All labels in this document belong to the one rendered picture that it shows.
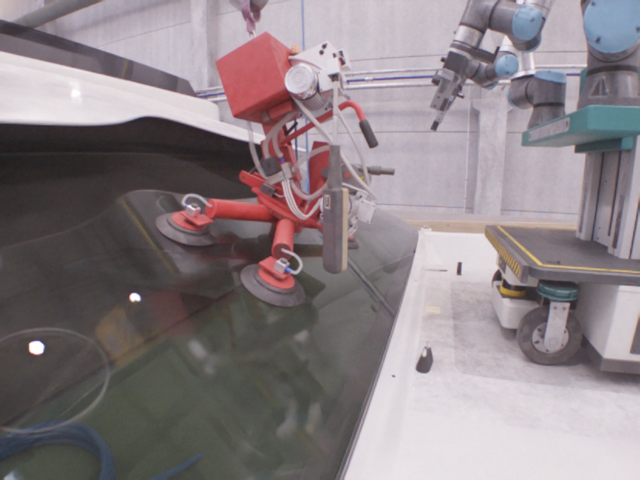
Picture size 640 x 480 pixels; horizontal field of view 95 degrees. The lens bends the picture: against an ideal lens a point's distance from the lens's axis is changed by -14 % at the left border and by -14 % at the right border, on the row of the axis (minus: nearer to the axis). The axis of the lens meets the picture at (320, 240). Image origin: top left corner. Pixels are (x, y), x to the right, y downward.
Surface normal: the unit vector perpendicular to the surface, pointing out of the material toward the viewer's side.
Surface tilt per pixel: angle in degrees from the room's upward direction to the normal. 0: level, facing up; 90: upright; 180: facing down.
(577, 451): 3
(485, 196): 90
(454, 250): 90
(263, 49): 90
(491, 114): 90
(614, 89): 73
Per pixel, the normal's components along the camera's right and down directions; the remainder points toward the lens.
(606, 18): -0.65, 0.29
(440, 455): -0.06, -0.93
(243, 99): -0.33, 0.20
